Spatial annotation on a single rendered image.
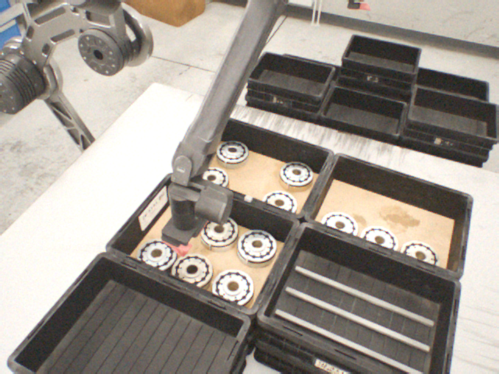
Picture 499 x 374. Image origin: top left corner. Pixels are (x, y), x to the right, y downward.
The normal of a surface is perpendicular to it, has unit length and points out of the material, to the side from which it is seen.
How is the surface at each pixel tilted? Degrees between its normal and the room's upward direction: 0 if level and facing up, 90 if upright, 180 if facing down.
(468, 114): 90
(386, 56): 90
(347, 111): 0
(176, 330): 0
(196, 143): 57
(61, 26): 90
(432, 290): 90
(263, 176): 0
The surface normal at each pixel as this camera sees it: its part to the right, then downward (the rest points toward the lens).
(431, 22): -0.36, 0.66
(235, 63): -0.23, 0.19
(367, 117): 0.04, -0.69
